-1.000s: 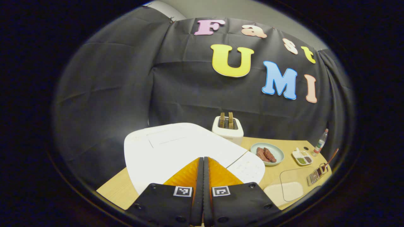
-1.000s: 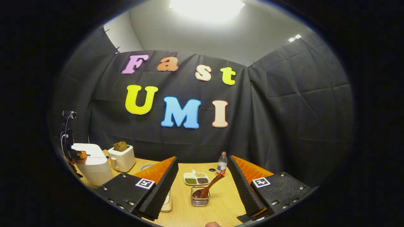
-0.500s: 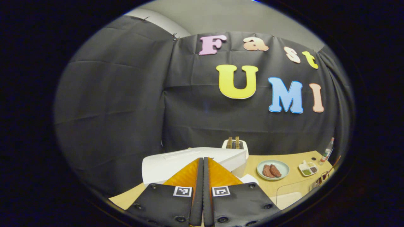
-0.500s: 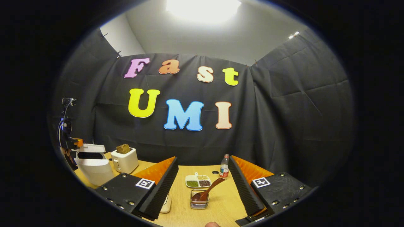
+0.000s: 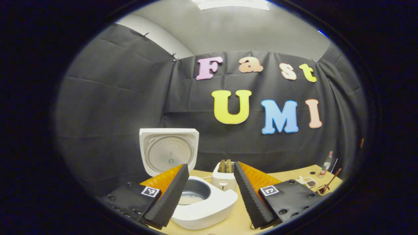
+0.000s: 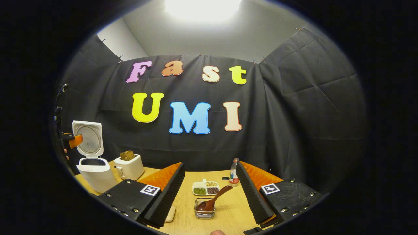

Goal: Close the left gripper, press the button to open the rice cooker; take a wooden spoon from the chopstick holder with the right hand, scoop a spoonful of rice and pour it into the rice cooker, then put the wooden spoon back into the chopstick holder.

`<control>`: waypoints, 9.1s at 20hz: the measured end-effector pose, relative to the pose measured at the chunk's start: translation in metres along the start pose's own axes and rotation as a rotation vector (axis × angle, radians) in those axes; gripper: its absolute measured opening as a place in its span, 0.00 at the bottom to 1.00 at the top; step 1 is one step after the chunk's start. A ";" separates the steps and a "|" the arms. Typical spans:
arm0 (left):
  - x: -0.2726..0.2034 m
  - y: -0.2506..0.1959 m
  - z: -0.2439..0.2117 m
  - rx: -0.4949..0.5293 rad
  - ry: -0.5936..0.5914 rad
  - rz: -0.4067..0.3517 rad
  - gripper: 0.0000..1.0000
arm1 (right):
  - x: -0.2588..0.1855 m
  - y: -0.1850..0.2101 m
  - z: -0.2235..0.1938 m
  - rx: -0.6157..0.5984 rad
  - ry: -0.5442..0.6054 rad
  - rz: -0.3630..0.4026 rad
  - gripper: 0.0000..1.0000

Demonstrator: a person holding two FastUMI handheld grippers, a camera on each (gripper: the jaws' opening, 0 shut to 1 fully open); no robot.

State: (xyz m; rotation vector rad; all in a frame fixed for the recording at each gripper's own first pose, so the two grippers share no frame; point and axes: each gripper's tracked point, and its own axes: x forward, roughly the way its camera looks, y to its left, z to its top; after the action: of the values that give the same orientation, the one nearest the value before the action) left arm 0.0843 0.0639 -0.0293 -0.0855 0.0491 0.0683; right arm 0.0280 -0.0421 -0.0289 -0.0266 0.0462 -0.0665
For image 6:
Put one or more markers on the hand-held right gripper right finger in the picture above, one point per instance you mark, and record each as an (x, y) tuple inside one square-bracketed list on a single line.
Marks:
[(253, 192)]

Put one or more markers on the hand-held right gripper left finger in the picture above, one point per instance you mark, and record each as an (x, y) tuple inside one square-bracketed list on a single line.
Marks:
[(163, 199)]

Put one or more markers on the cream rice tray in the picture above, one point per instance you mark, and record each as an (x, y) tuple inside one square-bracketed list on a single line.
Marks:
[(170, 215)]

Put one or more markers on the brown wooden spoon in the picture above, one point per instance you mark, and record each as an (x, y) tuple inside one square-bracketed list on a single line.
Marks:
[(215, 197)]

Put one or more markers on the white rice cooker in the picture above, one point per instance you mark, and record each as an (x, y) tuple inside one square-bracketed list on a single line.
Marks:
[(96, 176)]

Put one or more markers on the clear water bottle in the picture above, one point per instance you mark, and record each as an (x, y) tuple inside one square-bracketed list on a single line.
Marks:
[(233, 174)]

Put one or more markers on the white divided bean dish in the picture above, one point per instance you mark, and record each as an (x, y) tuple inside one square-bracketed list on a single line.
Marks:
[(205, 188)]

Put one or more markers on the white toaster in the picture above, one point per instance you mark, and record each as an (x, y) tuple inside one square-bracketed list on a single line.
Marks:
[(130, 168)]

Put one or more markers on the brown bread slice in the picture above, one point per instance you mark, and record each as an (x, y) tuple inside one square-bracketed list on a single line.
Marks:
[(131, 154), (124, 156)]

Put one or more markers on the black backdrop cloth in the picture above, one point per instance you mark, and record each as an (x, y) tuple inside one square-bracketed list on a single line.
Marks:
[(294, 107)]

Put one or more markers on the ceiling light panel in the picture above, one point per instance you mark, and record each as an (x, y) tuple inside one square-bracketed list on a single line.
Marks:
[(202, 9)]

